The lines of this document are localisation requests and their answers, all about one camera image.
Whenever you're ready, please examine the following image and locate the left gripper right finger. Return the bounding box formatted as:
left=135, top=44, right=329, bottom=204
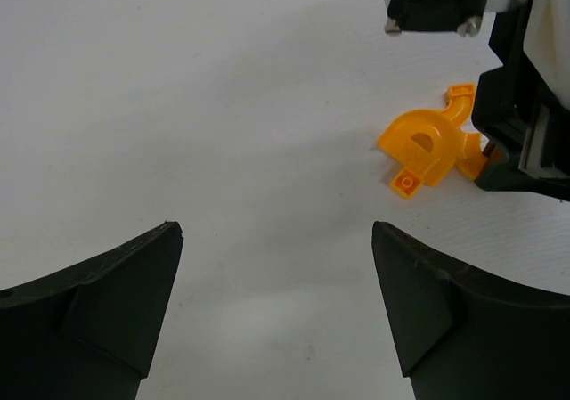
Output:
left=371, top=222, right=569, bottom=399

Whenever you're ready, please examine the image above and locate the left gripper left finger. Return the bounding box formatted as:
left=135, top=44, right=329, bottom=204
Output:
left=1, top=222, right=183, bottom=399

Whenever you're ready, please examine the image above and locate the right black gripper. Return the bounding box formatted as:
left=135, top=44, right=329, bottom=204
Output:
left=472, top=0, right=569, bottom=195

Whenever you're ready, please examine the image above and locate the orange elbow brick in tray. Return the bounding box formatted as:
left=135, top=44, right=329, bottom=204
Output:
left=441, top=83, right=476, bottom=128

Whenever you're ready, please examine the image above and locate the orange arch brick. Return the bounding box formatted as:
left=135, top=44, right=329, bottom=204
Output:
left=455, top=130, right=489, bottom=181

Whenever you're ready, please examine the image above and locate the orange half round brick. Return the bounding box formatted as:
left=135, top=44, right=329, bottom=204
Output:
left=378, top=110, right=460, bottom=187

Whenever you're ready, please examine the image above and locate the small orange square brick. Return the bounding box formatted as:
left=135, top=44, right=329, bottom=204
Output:
left=389, top=167, right=423, bottom=200

